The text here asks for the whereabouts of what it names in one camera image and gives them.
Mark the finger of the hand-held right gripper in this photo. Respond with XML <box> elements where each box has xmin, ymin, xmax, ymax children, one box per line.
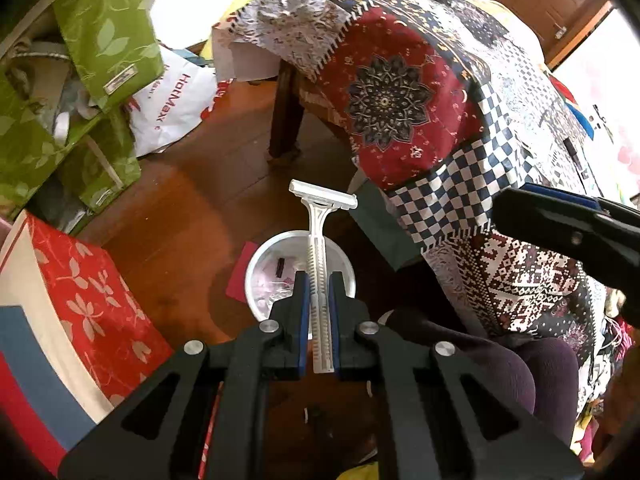
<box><xmin>492</xmin><ymin>187</ymin><xmax>640</xmax><ymax>329</ymax></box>
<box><xmin>521</xmin><ymin>183</ymin><xmax>640</xmax><ymax>226</ymax></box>

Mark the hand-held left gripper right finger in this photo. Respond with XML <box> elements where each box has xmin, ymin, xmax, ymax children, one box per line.
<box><xmin>327</xmin><ymin>270</ymin><xmax>587</xmax><ymax>480</ymax></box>

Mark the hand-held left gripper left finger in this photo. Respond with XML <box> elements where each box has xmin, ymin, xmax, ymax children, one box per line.
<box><xmin>56</xmin><ymin>270</ymin><xmax>309</xmax><ymax>480</ymax></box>

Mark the white disposable razor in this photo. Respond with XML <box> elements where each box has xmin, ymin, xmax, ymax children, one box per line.
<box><xmin>288</xmin><ymin>178</ymin><xmax>360</xmax><ymax>375</ymax></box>

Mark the red paper sheet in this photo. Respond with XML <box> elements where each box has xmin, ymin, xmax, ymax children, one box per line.
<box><xmin>224</xmin><ymin>241</ymin><xmax>259</xmax><ymax>304</ymax></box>

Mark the dark green sheet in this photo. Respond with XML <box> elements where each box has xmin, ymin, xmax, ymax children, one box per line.
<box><xmin>349</xmin><ymin>179</ymin><xmax>427</xmax><ymax>272</ymax></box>

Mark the frosted sliding door wardrobe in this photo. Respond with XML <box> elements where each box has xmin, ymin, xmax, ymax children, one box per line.
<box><xmin>551</xmin><ymin>7</ymin><xmax>640</xmax><ymax>202</ymax></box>

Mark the person's right leg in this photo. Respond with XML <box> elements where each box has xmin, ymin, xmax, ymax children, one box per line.
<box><xmin>514</xmin><ymin>339</ymin><xmax>582</xmax><ymax>462</ymax></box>

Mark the patchwork printed blanket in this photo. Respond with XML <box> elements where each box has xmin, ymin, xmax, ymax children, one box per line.
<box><xmin>212</xmin><ymin>0</ymin><xmax>627</xmax><ymax>392</ymax></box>

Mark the brown wooden door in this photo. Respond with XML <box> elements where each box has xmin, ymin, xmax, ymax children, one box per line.
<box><xmin>492</xmin><ymin>0</ymin><xmax>614</xmax><ymax>69</ymax></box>

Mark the wooden bed leg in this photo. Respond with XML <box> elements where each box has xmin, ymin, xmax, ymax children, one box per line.
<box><xmin>267</xmin><ymin>59</ymin><xmax>362</xmax><ymax>164</ymax></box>

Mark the red floral fabric box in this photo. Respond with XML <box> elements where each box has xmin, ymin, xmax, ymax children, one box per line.
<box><xmin>0</xmin><ymin>209</ymin><xmax>177</xmax><ymax>477</ymax></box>

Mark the green leaf print bag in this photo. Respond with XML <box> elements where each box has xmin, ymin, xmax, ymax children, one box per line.
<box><xmin>0</xmin><ymin>67</ymin><xmax>109</xmax><ymax>222</ymax></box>
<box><xmin>54</xmin><ymin>104</ymin><xmax>144</xmax><ymax>214</ymax></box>
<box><xmin>51</xmin><ymin>0</ymin><xmax>166</xmax><ymax>110</ymax></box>

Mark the white plastic shopping bag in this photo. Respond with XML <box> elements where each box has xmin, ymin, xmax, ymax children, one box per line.
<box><xmin>128</xmin><ymin>44</ymin><xmax>222</xmax><ymax>159</ymax></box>

